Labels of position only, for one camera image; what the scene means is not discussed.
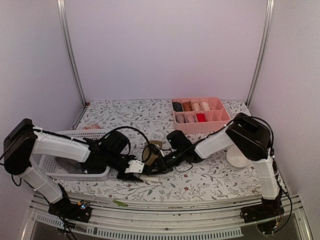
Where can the pink divided organizer box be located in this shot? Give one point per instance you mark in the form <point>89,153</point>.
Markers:
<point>216,117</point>

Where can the brown rolled underwear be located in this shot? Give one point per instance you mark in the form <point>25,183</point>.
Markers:
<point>187,106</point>

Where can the aluminium frame post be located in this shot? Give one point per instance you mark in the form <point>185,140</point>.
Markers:
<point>61,7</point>
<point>267,24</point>

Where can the grey striped underwear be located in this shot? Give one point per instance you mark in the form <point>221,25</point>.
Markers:
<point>71,166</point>

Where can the green tape scrap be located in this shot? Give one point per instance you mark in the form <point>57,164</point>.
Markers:
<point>119,203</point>

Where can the cream rolled underwear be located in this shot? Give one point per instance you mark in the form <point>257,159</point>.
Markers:
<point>205,106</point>

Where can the olive green underwear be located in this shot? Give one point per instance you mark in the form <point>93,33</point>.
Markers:
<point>149,155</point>

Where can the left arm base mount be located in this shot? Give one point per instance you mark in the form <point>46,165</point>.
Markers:
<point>65,209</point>

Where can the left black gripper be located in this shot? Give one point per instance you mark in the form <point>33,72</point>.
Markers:
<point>129,177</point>

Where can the mauve rolled underwear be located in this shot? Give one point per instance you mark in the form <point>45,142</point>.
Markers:
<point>190,118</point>

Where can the grey pink rolled underwear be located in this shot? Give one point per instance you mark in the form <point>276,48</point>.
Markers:
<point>180,119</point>

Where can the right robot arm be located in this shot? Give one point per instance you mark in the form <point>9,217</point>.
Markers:
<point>250,138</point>

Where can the right aluminium frame post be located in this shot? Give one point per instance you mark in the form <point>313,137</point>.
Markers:
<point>267,24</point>

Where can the red white cloth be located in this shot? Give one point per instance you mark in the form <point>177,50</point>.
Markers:
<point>91,127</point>

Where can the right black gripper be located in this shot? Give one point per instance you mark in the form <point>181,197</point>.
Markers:
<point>163,168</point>

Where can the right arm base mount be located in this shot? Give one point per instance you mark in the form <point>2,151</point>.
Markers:
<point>265,210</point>

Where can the left aluminium frame post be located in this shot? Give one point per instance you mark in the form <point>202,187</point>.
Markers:
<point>61,7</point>

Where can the black striped rolled underwear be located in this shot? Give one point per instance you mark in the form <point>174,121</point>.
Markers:
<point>177,106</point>

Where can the white bowl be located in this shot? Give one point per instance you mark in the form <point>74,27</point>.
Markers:
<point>236,160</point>

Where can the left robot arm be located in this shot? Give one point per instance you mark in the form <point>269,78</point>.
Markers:
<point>26,140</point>

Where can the aluminium front rail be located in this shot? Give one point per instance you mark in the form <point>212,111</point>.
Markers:
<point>177,220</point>

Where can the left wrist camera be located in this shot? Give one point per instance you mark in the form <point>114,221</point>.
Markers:
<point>135,166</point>

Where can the pale pink rolled underwear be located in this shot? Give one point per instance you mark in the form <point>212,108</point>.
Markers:
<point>196,106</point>

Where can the red rolled underwear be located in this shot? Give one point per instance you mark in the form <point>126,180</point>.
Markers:
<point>201,118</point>

